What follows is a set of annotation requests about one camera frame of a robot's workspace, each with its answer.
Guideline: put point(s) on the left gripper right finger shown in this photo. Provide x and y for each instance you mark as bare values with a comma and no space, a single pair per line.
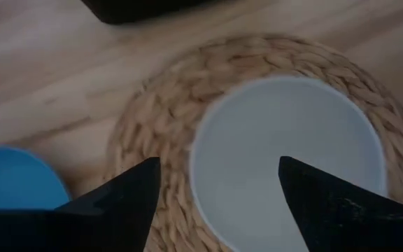
345,224

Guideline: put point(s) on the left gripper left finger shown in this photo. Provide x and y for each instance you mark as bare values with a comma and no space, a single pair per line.
82,227

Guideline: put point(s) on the blue plate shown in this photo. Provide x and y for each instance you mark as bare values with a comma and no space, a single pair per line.
12,178

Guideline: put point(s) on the white ribbed bowl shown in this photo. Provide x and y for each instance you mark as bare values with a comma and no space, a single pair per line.
275,122

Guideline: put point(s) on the round woven placemat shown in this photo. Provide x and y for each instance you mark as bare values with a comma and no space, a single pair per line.
173,105

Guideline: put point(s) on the black toaster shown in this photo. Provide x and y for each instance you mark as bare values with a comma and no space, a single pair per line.
135,10

